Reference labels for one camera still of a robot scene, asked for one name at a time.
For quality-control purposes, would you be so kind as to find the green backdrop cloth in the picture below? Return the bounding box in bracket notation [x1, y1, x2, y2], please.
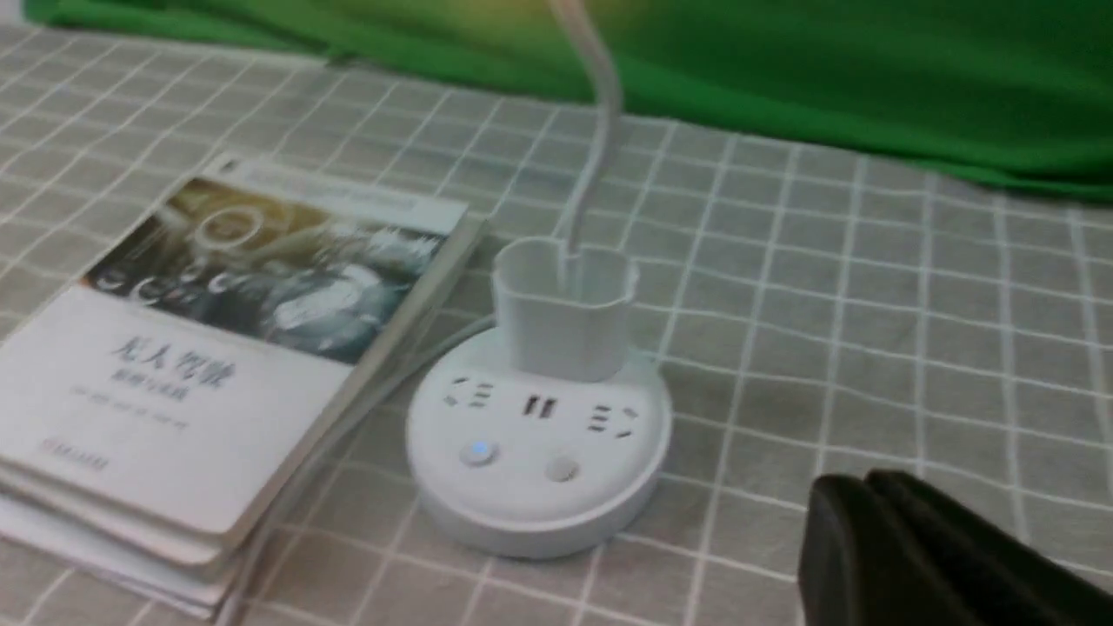
[23, 1, 1112, 203]

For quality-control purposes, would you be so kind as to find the top white self-driving book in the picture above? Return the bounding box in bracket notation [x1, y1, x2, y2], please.
[3, 151, 483, 542]

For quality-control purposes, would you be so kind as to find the bottom large white book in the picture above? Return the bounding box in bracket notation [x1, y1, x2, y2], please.
[1, 490, 243, 622]

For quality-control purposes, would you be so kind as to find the middle white book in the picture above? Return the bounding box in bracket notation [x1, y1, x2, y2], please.
[3, 218, 487, 568]

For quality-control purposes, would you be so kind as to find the grey checked tablecloth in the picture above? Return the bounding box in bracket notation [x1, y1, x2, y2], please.
[1, 25, 1112, 625]

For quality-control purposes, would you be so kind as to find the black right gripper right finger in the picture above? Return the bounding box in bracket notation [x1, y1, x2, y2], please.
[866, 470, 1112, 625]

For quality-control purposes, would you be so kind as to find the white desk lamp with sockets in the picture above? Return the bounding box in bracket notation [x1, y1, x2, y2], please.
[406, 1, 673, 560]

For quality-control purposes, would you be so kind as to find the white lamp power cable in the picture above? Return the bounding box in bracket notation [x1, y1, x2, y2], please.
[211, 315, 498, 626]

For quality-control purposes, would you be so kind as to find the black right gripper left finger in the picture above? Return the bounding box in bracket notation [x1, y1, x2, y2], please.
[796, 475, 981, 625]

